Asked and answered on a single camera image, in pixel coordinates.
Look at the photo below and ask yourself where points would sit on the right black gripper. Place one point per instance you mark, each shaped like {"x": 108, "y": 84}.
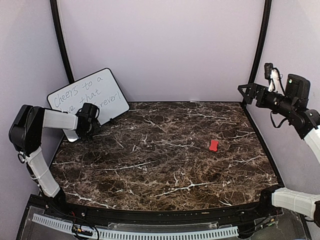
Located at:
{"x": 254, "y": 93}

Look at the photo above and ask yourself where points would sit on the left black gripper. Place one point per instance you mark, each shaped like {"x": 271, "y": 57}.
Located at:
{"x": 97, "y": 126}

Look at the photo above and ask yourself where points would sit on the white whiteboard with black frame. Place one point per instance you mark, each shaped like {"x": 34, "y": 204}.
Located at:
{"x": 99, "y": 89}

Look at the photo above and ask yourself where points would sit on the red whiteboard eraser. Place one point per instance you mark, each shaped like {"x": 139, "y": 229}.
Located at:
{"x": 214, "y": 145}

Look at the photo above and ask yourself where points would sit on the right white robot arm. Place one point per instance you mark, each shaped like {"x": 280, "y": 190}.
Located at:
{"x": 292, "y": 105}

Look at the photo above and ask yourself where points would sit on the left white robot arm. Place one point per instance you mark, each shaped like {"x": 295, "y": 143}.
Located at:
{"x": 26, "y": 136}

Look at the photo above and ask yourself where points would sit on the black whiteboard stand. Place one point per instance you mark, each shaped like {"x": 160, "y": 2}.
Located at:
{"x": 112, "y": 120}

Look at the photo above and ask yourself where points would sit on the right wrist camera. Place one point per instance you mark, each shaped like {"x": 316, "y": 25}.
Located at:
{"x": 273, "y": 76}

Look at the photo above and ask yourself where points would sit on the right black frame post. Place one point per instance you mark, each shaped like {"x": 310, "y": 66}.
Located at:
{"x": 261, "y": 40}

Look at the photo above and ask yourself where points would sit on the black frame post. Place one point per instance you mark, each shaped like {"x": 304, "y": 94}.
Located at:
{"x": 60, "y": 40}
{"x": 261, "y": 40}

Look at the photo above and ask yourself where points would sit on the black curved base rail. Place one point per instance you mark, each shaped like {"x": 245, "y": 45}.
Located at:
{"x": 242, "y": 215}

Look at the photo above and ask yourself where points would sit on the left black frame post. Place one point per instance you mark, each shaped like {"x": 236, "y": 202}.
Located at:
{"x": 60, "y": 40}

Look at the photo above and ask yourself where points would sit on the white slotted cable duct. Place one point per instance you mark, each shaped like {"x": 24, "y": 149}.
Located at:
{"x": 121, "y": 231}

